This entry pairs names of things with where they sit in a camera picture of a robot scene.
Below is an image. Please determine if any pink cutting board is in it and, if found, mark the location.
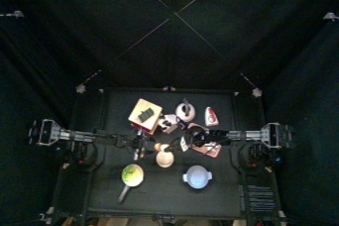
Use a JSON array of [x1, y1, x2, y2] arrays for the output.
[[187, 122, 224, 160]]

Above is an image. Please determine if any white and black toy appliance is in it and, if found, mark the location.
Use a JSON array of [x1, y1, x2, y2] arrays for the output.
[[157, 113, 180, 135]]

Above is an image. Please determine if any white and red toy iron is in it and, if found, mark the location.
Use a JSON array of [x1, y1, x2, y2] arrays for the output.
[[203, 106, 220, 128]]

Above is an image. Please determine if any frying pan with green food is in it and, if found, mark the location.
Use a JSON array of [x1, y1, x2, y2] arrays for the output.
[[115, 163, 145, 204]]

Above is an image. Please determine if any dark block on wooden box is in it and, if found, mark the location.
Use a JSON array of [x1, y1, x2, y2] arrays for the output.
[[136, 107, 156, 123]]

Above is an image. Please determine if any white toy kettle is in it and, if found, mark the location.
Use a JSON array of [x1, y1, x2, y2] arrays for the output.
[[175, 97, 197, 123]]

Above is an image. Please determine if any wooden toy stove box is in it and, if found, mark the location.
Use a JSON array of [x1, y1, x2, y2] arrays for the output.
[[127, 97, 164, 136]]

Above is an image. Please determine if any light blue lidded pot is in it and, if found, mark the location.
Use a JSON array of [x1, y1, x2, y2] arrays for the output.
[[181, 165, 215, 190]]

